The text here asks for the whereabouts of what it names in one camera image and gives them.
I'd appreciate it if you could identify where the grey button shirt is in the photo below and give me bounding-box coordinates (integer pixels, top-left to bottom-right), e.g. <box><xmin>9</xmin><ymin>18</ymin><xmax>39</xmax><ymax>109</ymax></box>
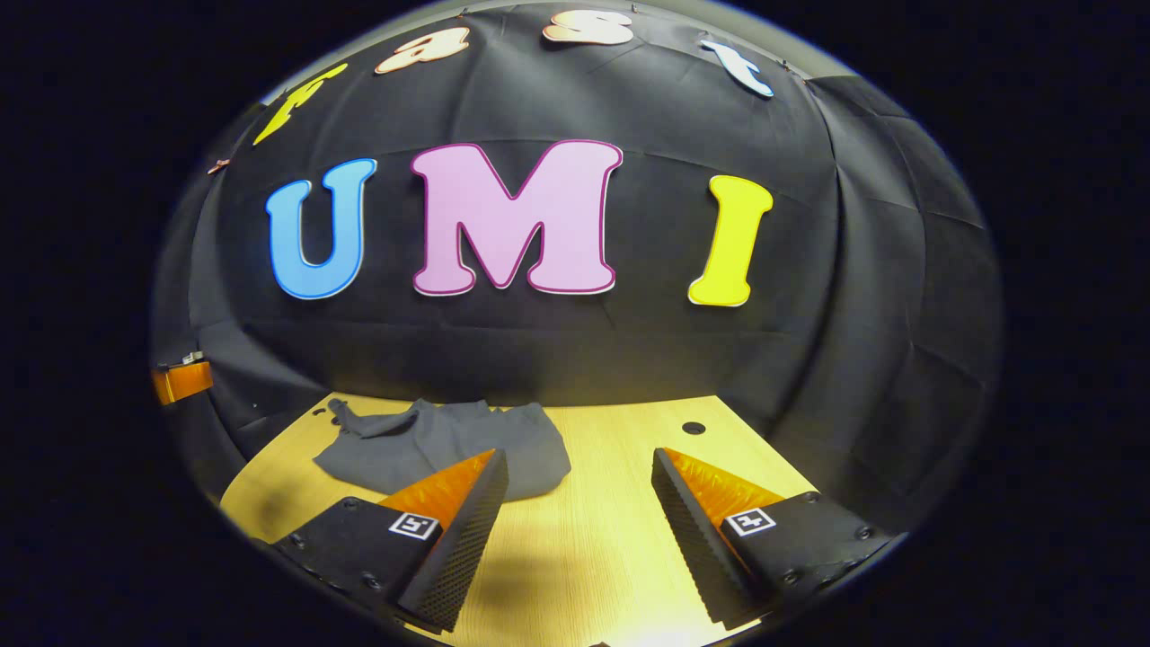
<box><xmin>313</xmin><ymin>398</ymin><xmax>572</xmax><ymax>501</ymax></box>

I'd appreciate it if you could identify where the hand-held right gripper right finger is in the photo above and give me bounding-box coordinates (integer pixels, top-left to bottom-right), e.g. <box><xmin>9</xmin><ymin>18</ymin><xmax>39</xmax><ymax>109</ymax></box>
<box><xmin>651</xmin><ymin>447</ymin><xmax>895</xmax><ymax>630</ymax></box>

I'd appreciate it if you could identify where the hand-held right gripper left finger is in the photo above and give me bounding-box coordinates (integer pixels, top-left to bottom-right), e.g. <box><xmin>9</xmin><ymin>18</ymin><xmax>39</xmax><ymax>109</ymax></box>
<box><xmin>270</xmin><ymin>448</ymin><xmax>510</xmax><ymax>634</ymax></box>

